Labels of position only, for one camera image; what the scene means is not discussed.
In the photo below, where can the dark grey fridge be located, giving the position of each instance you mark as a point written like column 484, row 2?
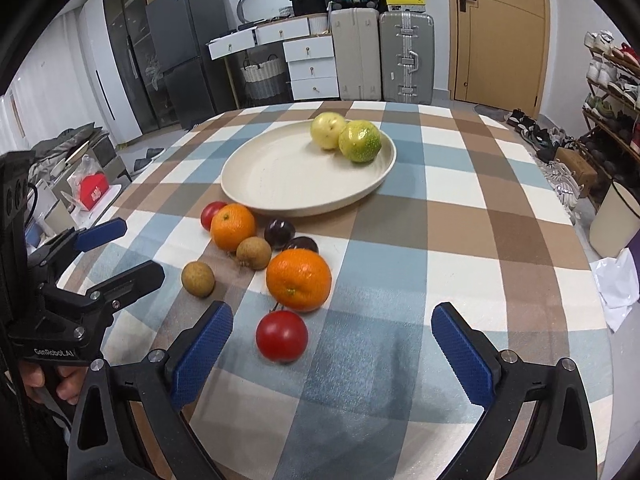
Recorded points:
column 185, row 35

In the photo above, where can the silver suitcase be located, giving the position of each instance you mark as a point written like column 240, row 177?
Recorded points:
column 406, row 60

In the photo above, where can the white drawer desk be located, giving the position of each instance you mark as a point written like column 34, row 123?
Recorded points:
column 310, row 67

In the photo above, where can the grey slipper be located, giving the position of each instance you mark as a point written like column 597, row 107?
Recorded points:
column 147, row 160

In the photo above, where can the glass door cabinet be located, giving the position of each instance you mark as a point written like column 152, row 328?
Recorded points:
column 125, row 60

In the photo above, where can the brown longan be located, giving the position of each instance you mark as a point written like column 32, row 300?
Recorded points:
column 197, row 279
column 253, row 253

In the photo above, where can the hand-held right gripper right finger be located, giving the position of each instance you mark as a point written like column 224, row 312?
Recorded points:
column 462, row 360

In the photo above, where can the large orange mandarin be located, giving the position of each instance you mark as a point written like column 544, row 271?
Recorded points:
column 299, row 280

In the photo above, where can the white grey sneaker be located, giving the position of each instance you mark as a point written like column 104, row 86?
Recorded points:
column 560, row 182

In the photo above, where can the rows of assorted shoes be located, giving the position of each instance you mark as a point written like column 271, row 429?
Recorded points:
column 612, row 85

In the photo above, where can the person's left hand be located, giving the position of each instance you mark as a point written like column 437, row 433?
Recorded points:
column 67, row 376

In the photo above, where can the brown box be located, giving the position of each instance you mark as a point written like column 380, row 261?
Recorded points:
column 575, row 170

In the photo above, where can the dark purple cherry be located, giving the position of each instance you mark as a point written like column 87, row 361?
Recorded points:
column 302, row 244
column 279, row 232

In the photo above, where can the mottled green yellow citrus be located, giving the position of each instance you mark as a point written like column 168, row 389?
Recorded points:
column 360, row 142

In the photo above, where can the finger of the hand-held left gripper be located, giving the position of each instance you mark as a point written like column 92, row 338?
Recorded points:
column 130, row 280
column 100, row 232

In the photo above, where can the pale yellow round fruit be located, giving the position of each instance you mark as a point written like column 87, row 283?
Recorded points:
column 326, row 130

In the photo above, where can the yellow black shoe box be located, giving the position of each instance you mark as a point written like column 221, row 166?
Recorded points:
column 405, row 4

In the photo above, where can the cream round plate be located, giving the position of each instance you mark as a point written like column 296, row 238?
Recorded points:
column 280, row 175

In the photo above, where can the wooden shoe rack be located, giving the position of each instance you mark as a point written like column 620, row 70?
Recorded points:
column 595, row 120

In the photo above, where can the grey wicker basket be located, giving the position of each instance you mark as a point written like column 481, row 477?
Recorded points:
column 262, row 77

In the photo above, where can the beige suitcase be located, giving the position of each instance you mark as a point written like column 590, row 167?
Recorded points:
column 355, row 55

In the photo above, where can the white ribbed bin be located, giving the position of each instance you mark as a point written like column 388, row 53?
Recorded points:
column 318, row 24

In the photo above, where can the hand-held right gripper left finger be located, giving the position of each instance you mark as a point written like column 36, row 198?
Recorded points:
column 200, row 355

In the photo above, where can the red box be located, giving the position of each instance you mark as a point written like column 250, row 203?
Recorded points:
column 94, row 191

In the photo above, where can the white plastic bag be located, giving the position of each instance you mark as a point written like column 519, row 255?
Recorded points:
column 617, row 285

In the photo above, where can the wooden door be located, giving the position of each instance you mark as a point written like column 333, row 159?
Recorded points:
column 500, row 50

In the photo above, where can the grey cloth pile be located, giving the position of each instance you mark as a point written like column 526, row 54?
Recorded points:
column 65, row 140

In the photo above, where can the small orange mandarin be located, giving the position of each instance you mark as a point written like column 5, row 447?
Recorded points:
column 232, row 227

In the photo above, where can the white bucket dark rim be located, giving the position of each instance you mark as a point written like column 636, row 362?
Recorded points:
column 615, row 220

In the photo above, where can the pile of dark shoes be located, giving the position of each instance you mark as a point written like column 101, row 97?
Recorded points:
column 535, row 132

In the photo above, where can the red tomato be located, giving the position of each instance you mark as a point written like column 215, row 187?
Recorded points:
column 209, row 215
column 281, row 336

